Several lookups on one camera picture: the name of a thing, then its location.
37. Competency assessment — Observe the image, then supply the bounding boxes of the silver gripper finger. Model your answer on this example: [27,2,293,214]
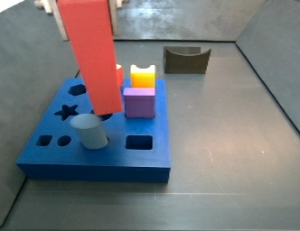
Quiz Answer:
[34,0,68,41]
[107,0,130,35]

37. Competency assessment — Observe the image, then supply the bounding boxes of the long red rectangular block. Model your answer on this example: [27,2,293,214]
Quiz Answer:
[56,0,122,116]

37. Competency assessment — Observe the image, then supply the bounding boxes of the black curved fixture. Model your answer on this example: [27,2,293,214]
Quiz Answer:
[163,46,211,74]

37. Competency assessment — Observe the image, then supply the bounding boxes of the blue shape sorter board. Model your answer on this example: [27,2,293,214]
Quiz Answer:
[16,78,170,183]

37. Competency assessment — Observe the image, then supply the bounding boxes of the red pentagon block white top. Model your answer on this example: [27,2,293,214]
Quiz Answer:
[116,64,123,87]

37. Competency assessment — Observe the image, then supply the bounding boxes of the yellow orange notched block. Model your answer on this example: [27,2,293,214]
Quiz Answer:
[131,65,157,88]

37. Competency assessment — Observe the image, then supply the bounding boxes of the purple rectangular block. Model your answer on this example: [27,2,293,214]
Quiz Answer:
[123,88,157,118]

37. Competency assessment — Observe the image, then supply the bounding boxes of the light blue cylinder block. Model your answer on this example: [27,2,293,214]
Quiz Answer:
[70,114,107,149]

